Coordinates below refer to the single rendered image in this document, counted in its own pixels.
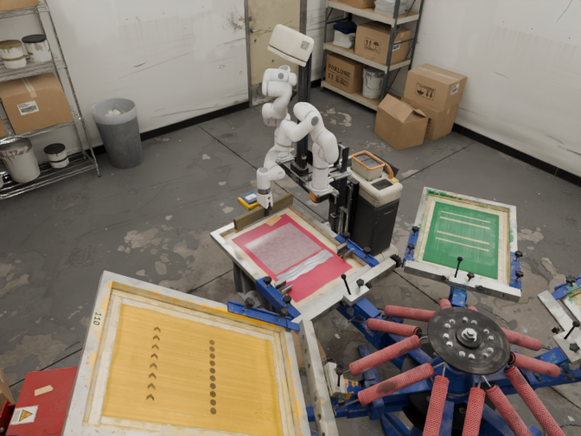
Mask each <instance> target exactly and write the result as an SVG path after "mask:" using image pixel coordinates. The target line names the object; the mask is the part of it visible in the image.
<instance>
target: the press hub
mask: <svg viewBox="0 0 581 436"><path fill-rule="evenodd" d="M427 336H428V340H429V343H423V344H421V347H419V348H420V349H421V350H423V351H424V353H425V354H427V355H428V356H429V357H430V358H432V360H431V361H430V362H429V363H430V364H431V366H432V367H433V366H436V365H438V364H439V363H442V362H446V368H445V372H444V377H446V378H448V380H449V386H448V390H447V395H446V399H445V400H446V401H451V402H454V411H453V421H452V429H451V436H462V433H463V425H464V420H465V415H466V411H467V405H466V404H465V403H464V401H466V400H467V399H468V398H469V392H470V388H473V387H475V388H477V386H478V384H476V380H475V377H474V375H491V374H494V373H496V372H498V371H500V370H501V369H503V368H504V367H505V366H506V364H507V363H508V360H509V357H510V345H509V341H508V338H507V336H506V335H505V333H504V332H503V330H502V329H501V328H500V327H499V325H498V324H496V323H495V322H494V321H493V320H492V319H490V318H489V317H487V316H485V315H483V314H481V313H480V312H478V311H474V310H471V309H468V308H463V307H449V308H445V309H442V310H440V311H438V312H436V313H435V314H434V315H433V316H432V317H431V319H430V321H429V323H428V326H427ZM417 366H420V364H419V363H418V362H417V361H415V360H414V359H413V358H412V357H411V356H410V355H408V354H407V355H406V357H405V359H404V361H403V363H402V367H401V371H400V373H399V374H402V373H404V372H406V371H408V370H410V369H414V368H416V367H417ZM443 368H444V366H443V365H442V366H439V367H437V368H435V369H434V372H435V374H434V376H431V377H429V378H427V379H426V381H427V384H428V386H429V387H430V389H431V391H426V392H420V393H414V394H408V395H407V398H408V399H409V401H410V402H411V404H412V405H413V406H408V407H402V410H403V412H404V414H405V416H406V417H407V418H408V420H409V421H410V422H411V423H412V424H413V427H412V430H411V432H410V435H409V436H423V431H424V428H425V420H426V416H427V412H428V407H429V404H430V399H431V392H432V388H433V383H434V380H435V376H438V375H441V376H442V373H443ZM484 403H485V404H487V405H488V406H489V407H490V408H492V409H493V410H494V411H495V410H496V407H495V405H494V404H493V402H492V401H491V400H490V399H489V397H488V396H487V394H485V399H484Z"/></svg>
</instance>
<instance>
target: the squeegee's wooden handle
mask: <svg viewBox="0 0 581 436"><path fill-rule="evenodd" d="M272 202H273V206H272V207H271V209H272V210H271V211H269V214H270V213H272V212H275V211H277V210H279V209H281V208H283V207H285V206H287V205H289V204H290V205H291V204H293V194H292V193H291V192H289V193H287V194H285V195H283V196H280V197H279V198H277V199H274V200H272ZM264 211H265V208H264V207H263V206H262V205H261V206H259V207H257V208H255V209H253V210H251V211H249V212H246V213H244V214H243V215H240V216H238V217H236V218H233V225H234V228H235V229H236V230H237V231H238V230H240V229H241V228H242V227H244V226H246V225H248V224H250V223H252V222H254V221H256V220H258V219H260V218H262V217H264V216H265V212H264Z"/></svg>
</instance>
